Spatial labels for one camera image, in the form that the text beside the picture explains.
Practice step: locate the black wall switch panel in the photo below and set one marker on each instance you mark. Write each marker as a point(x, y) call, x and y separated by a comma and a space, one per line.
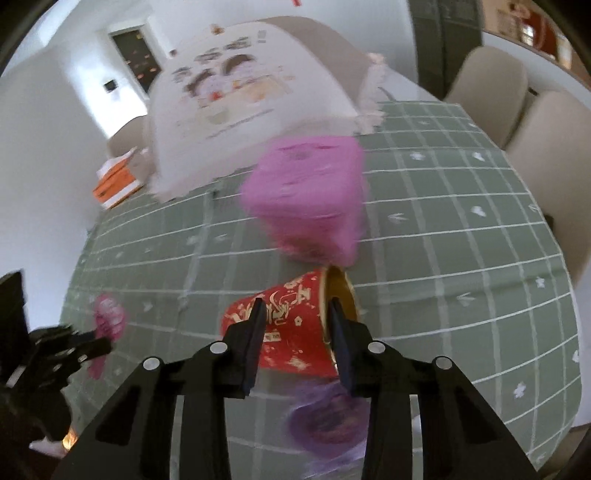
point(110, 86)

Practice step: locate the dark glass cabinet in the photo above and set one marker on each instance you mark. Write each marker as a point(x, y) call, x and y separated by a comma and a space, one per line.
point(443, 41)

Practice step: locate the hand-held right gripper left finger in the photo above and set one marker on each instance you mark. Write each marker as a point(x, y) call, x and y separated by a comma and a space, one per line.
point(254, 341)

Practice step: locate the red paper cup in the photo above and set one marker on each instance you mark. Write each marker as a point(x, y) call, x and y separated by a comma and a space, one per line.
point(286, 323)

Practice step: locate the pink tissue pack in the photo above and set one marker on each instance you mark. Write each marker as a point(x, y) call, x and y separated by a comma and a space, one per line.
point(307, 198)

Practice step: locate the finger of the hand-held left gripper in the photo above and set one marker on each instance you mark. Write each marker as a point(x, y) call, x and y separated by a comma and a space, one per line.
point(90, 350)
point(57, 333)

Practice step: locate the green checkered tablecloth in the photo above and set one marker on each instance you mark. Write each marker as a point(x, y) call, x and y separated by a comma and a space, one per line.
point(438, 258)

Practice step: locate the dark door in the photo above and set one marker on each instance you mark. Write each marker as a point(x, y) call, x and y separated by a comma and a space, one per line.
point(136, 57)

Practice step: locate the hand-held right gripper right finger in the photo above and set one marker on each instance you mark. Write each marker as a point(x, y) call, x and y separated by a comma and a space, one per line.
point(340, 341)

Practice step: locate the beige dining chair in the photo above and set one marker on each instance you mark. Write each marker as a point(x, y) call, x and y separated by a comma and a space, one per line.
point(127, 138)
point(332, 41)
point(489, 87)
point(554, 152)

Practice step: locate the printed white food cover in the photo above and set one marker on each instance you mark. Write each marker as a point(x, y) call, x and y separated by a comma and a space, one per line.
point(240, 92)

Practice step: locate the orange tissue box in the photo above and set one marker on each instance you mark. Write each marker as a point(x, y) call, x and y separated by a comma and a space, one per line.
point(117, 182)

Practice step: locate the pink snack packet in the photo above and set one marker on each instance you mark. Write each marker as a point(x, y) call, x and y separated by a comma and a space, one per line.
point(111, 318)

